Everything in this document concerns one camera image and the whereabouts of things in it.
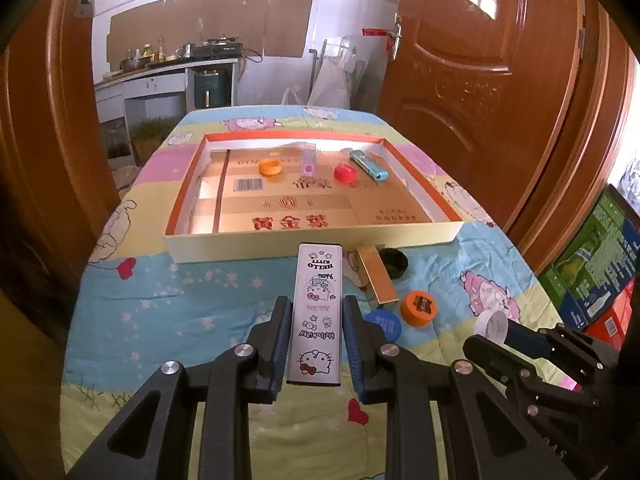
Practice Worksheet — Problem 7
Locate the red printed carton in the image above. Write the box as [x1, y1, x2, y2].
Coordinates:
[585, 280, 640, 351]

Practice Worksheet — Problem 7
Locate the cardboard sheet on wall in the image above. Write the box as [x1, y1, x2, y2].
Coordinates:
[106, 0, 313, 68]

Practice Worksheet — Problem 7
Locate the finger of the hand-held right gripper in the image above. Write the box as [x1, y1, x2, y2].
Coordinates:
[506, 321, 623, 386]
[462, 334, 601, 411]

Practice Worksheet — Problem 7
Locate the metal door hinge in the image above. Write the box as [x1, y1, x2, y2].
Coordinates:
[577, 27, 599, 62]

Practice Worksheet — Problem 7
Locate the white woven sack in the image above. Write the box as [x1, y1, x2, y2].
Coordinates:
[307, 50, 351, 108]

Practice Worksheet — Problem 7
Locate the clear floral spray bottle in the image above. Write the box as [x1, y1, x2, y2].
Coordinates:
[299, 142, 319, 177]

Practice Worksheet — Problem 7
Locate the blue bottle cap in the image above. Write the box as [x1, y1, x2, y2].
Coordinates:
[364, 308, 402, 343]

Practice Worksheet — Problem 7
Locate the cartoon sheep printed blanket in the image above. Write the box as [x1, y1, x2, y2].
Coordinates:
[60, 105, 576, 480]

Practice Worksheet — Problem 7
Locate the black gas stove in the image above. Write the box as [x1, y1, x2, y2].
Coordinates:
[194, 40, 242, 59]

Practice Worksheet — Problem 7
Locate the shallow white orange cardboard tray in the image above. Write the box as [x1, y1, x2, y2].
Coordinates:
[163, 131, 464, 264]

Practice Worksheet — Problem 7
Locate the green printed carton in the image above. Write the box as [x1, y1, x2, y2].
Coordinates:
[537, 185, 640, 331]

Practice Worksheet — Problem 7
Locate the orange cap with black label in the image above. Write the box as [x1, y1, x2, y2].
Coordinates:
[400, 290, 437, 327]

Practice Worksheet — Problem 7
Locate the gold rectangular box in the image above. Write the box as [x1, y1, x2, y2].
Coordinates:
[356, 246, 400, 310]

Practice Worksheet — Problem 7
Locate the white cartoon print case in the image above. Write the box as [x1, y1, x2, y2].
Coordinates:
[286, 242, 345, 387]

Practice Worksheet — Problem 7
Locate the green air fryer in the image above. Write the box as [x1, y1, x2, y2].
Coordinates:
[194, 71, 230, 109]

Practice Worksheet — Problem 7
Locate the white kitchen counter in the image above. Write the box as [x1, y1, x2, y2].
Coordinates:
[94, 55, 241, 126]

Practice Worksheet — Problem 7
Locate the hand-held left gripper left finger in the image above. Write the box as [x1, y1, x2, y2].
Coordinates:
[67, 296, 295, 480]

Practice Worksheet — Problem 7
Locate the white bottle cap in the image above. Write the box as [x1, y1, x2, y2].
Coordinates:
[475, 309, 510, 345]

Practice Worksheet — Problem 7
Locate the brown wooden door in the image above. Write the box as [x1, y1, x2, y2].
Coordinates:
[377, 0, 586, 233]

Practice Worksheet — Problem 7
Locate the wooden door frame post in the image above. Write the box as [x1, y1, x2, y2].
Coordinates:
[505, 0, 640, 276]
[0, 0, 133, 341]

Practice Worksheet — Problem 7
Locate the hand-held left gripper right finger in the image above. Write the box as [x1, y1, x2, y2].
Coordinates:
[341, 295, 576, 480]

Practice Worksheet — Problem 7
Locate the teal tube package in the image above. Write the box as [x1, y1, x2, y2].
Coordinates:
[349, 149, 389, 182]

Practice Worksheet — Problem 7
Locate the black bottle cap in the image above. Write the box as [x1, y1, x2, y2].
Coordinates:
[378, 247, 409, 280]

